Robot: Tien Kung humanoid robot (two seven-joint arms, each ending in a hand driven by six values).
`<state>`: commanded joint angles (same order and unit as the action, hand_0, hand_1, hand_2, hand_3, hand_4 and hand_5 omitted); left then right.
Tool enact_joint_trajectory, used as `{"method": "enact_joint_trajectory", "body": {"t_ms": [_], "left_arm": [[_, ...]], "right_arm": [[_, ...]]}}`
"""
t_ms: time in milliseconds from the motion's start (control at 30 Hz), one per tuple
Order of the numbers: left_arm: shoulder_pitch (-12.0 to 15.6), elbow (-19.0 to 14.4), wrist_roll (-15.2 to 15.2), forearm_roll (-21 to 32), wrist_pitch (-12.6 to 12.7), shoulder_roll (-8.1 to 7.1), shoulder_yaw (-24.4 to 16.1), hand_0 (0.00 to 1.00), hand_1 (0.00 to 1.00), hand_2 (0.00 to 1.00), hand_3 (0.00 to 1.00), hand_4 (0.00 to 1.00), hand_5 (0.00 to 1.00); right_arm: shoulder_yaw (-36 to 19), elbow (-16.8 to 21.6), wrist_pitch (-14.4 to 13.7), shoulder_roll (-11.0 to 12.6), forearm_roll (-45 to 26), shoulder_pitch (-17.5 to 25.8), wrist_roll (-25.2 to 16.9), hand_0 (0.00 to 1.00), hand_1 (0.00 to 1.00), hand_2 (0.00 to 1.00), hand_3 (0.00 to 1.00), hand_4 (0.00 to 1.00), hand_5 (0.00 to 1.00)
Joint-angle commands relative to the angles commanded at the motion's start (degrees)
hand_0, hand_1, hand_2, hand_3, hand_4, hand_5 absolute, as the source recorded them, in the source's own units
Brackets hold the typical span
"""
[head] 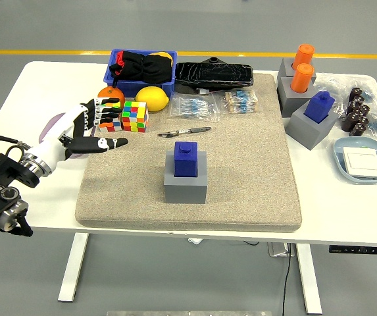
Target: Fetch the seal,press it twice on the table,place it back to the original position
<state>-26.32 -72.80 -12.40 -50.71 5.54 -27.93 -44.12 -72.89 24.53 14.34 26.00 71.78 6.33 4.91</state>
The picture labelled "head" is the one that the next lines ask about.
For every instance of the grey square-hole seal holder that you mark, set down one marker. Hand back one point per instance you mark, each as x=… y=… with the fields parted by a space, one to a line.
x=303 y=131
x=185 y=191

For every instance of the purple plate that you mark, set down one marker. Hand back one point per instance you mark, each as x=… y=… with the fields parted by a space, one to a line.
x=51 y=125

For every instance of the orange cylinder seal stamp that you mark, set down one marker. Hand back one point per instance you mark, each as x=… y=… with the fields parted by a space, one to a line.
x=301 y=79
x=304 y=54

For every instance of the blue-grey plate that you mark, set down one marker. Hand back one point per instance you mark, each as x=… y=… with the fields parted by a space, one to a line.
x=339 y=158

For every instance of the black table control panel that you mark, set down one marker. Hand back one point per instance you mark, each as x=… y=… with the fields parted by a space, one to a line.
x=356 y=249

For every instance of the blue plastic bin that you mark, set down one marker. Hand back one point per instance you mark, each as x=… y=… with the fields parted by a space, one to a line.
x=142 y=89

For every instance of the multicolour puzzle cube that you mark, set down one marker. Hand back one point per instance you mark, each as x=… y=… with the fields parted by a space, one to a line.
x=135 y=116
x=110 y=127

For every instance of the grey-brown fabric mat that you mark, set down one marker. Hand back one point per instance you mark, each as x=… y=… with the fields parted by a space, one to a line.
x=241 y=171

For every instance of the black slim pen tool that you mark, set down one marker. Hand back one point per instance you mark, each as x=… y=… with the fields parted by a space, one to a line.
x=185 y=131

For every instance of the yellow curved item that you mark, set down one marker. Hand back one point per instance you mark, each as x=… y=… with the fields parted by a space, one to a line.
x=163 y=54

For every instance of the orange fruit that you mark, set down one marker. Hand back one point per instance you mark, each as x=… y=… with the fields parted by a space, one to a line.
x=110 y=93

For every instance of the small white table bracket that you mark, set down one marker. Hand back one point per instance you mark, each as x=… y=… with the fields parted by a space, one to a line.
x=195 y=241

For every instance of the black cylindrical capacitor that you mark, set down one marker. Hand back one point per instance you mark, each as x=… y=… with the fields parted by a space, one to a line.
x=356 y=93
x=356 y=102
x=350 y=121
x=361 y=111
x=358 y=129

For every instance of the silver box under table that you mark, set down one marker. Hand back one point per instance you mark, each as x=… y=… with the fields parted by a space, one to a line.
x=278 y=249

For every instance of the blue square seal stamp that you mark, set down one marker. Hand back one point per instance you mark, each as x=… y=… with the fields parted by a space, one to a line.
x=185 y=161
x=319 y=107

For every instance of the black cloth bundle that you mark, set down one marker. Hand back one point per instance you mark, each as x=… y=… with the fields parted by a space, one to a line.
x=145 y=67

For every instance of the yellow lemon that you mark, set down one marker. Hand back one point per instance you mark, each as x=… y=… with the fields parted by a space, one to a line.
x=152 y=98

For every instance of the white table leg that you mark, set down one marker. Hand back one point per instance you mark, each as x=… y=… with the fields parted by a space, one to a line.
x=73 y=266
x=308 y=279

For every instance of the clear bag of resistors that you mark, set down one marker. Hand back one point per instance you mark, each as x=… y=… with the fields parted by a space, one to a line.
x=193 y=107
x=241 y=102

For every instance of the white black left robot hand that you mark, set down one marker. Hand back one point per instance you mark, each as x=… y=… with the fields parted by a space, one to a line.
x=60 y=131

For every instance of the clear plastic bags pile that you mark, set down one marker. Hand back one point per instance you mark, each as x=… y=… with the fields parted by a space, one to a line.
x=336 y=85

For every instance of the red fabric piece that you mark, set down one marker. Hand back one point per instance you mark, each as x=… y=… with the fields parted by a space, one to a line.
x=119 y=59

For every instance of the grey round-hole seal holder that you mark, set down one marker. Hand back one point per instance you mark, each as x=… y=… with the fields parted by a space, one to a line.
x=290 y=102
x=285 y=69

